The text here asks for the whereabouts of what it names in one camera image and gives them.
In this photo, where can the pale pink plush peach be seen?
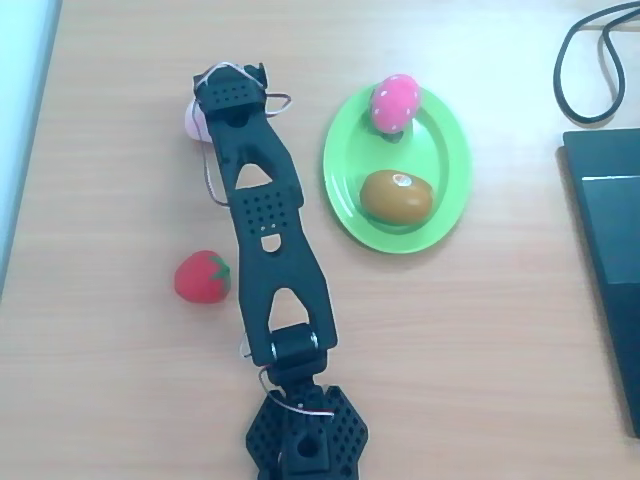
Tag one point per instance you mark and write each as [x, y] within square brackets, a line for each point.
[192, 122]

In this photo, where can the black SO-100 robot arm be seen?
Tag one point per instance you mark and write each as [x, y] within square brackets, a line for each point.
[270, 240]

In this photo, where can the green oval plate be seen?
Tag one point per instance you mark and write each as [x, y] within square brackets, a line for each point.
[445, 150]

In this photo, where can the pink white-dotted plush strawberry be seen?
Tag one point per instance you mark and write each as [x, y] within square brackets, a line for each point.
[395, 102]

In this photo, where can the red toy tomato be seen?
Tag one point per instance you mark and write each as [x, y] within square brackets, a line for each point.
[200, 277]

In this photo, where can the brown kiwi with sticker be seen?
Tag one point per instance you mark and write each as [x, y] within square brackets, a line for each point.
[395, 197]

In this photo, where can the black laptop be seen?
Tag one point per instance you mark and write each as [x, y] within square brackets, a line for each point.
[615, 225]

